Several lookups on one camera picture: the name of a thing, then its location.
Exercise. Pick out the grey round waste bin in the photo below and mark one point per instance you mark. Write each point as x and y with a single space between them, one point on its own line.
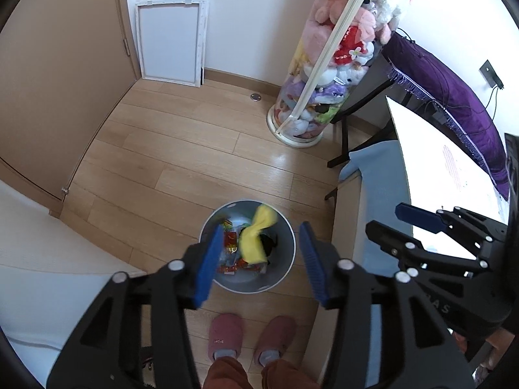
284 253

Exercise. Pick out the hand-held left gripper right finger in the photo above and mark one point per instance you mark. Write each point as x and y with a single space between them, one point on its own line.
314 263

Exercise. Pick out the person's left leg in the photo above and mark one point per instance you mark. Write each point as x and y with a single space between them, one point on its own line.
225 375

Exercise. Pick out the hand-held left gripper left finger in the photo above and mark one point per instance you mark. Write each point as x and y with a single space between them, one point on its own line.
209 267

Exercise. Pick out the yellow cloth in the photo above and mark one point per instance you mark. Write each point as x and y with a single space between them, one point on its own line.
255 235

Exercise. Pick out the clear cylindrical toy container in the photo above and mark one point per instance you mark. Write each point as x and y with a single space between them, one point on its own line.
300 129

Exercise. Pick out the pink slipper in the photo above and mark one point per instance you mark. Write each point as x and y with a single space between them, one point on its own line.
225 332
275 336

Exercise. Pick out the brown wooden door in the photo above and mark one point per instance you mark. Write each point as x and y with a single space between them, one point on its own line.
61 69

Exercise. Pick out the black table frame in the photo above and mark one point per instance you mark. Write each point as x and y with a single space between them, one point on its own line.
344 129

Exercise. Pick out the person's right leg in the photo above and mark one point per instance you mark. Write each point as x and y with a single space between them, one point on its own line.
288 377

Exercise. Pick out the white printed play mat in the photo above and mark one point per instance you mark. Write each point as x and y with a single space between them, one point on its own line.
429 162

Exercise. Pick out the black wall socket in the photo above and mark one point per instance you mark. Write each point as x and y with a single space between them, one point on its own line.
491 73

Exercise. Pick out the person's leg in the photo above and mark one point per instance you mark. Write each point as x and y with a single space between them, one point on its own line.
225 375
288 377

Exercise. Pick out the pile of plush toys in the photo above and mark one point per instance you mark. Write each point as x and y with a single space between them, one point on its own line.
344 48

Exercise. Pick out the white canvas frame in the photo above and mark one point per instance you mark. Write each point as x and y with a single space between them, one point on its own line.
170 40

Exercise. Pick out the red snack wrapper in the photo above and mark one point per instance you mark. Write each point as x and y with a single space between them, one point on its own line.
243 266

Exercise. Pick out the light blue pad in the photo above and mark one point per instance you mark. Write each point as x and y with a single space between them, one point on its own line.
385 178

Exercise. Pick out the person's right hand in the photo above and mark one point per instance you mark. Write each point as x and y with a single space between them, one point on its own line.
502 344

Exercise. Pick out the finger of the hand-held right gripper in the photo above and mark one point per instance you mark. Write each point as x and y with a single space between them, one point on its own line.
389 237
417 216

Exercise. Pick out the purple fringed blanket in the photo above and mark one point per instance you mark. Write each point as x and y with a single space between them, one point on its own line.
442 81

